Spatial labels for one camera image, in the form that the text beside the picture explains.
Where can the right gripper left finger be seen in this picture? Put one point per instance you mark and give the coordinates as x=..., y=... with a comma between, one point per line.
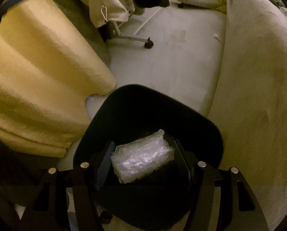
x=90, y=169

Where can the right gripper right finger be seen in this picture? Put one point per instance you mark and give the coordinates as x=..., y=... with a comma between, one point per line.
x=218, y=197

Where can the black trash bin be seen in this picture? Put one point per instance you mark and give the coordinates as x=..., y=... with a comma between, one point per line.
x=131, y=112

